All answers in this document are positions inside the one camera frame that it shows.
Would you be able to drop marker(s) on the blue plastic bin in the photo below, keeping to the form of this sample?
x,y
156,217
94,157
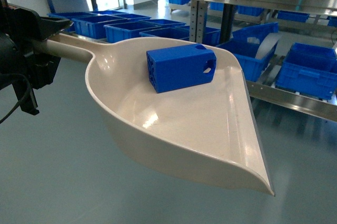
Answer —
x,y
253,47
309,69

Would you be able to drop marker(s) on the blue plastic bin right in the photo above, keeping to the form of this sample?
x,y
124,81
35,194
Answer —
x,y
309,69

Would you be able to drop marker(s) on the blue plastic block part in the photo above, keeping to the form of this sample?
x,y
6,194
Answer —
x,y
179,67

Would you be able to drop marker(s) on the beige plastic dustpan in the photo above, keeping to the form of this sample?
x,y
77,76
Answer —
x,y
205,133

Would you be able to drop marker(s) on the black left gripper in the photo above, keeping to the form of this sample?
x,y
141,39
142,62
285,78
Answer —
x,y
21,67

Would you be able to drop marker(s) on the blue plastic bin left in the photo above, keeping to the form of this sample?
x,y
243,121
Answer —
x,y
253,47

